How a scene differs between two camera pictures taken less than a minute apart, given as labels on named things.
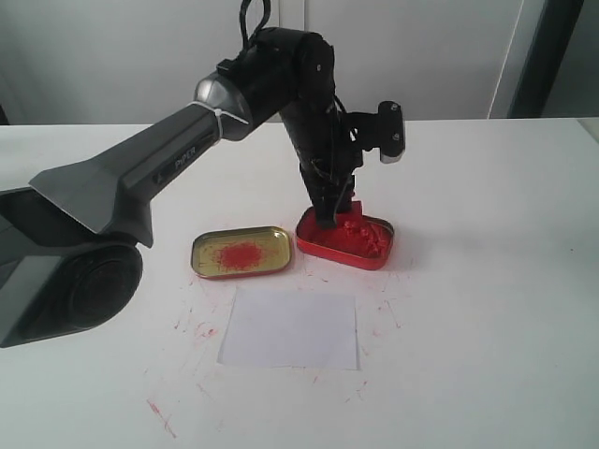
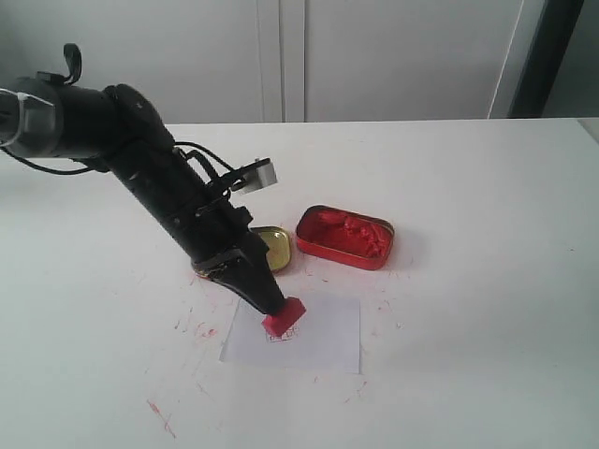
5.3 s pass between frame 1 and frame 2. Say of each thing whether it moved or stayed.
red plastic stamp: moved
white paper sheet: stayed
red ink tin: stayed
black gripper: moved
